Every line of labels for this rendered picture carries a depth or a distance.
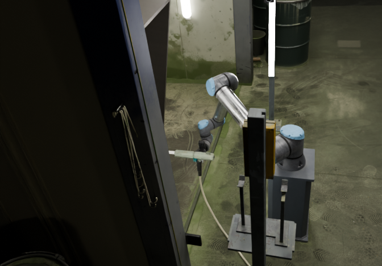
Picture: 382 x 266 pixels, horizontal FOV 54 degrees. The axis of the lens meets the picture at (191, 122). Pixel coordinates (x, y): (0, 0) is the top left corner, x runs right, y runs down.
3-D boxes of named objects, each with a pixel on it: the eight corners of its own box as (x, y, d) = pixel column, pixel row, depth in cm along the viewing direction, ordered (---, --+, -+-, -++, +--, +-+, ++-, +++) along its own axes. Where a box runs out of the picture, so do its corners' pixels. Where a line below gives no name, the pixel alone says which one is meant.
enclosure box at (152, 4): (96, 167, 288) (81, 19, 214) (126, 123, 334) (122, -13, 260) (138, 179, 282) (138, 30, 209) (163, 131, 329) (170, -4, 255)
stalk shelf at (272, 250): (227, 249, 187) (227, 248, 186) (235, 215, 204) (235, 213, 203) (291, 260, 178) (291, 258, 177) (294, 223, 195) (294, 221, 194)
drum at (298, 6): (262, 52, 536) (261, -11, 485) (303, 48, 531) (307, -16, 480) (268, 71, 488) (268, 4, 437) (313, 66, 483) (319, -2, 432)
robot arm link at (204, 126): (206, 116, 312) (208, 129, 318) (194, 122, 308) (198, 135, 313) (212, 120, 305) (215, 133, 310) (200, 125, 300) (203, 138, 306)
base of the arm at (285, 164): (306, 153, 257) (306, 142, 252) (304, 172, 243) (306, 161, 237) (277, 151, 263) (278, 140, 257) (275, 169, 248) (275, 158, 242)
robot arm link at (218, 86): (293, 150, 229) (223, 67, 260) (271, 162, 222) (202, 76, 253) (285, 161, 242) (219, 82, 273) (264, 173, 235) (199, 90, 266)
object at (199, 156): (215, 174, 294) (214, 151, 282) (214, 178, 290) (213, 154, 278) (157, 167, 307) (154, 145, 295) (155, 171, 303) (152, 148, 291)
